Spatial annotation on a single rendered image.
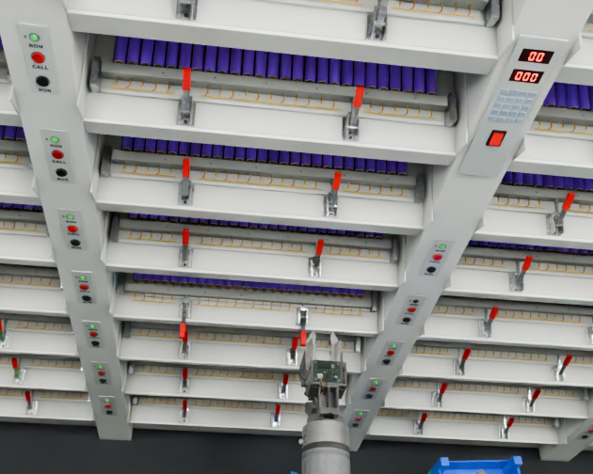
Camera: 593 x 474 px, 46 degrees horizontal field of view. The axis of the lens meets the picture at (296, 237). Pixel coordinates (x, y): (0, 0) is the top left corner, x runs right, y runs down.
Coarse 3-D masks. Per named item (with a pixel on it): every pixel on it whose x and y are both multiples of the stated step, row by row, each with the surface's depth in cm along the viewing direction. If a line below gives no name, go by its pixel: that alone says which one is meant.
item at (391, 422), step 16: (384, 416) 210; (400, 416) 210; (416, 416) 212; (432, 416) 212; (448, 416) 212; (464, 416) 213; (480, 416) 213; (496, 416) 215; (512, 416) 214; (368, 432) 205; (384, 432) 209; (400, 432) 210; (416, 432) 208; (432, 432) 211; (448, 432) 211; (464, 432) 212; (480, 432) 213; (496, 432) 213; (512, 432) 214; (528, 432) 214; (544, 432) 215; (560, 432) 213
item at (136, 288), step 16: (128, 288) 155; (144, 288) 155; (160, 288) 156; (176, 288) 156; (192, 288) 156; (272, 304) 159; (320, 304) 159; (336, 304) 159; (352, 304) 160; (368, 304) 160
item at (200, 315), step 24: (120, 288) 154; (216, 288) 160; (120, 312) 155; (144, 312) 156; (168, 312) 157; (192, 312) 157; (216, 312) 158; (240, 312) 159; (264, 312) 159; (288, 312) 160; (312, 312) 161; (336, 312) 161
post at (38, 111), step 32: (0, 0) 92; (32, 0) 92; (0, 32) 96; (64, 32) 96; (64, 64) 100; (32, 96) 105; (64, 96) 105; (32, 128) 110; (64, 128) 110; (32, 160) 116; (64, 192) 122; (96, 224) 129; (64, 256) 137; (96, 256) 137; (64, 288) 146; (96, 288) 146; (96, 320) 156; (96, 352) 168; (96, 384) 182; (96, 416) 198
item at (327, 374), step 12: (312, 360) 136; (324, 360) 137; (312, 372) 135; (324, 372) 135; (336, 372) 135; (312, 384) 133; (324, 384) 133; (336, 384) 134; (312, 396) 138; (324, 396) 134; (336, 396) 133; (324, 408) 130; (336, 408) 131; (312, 420) 132
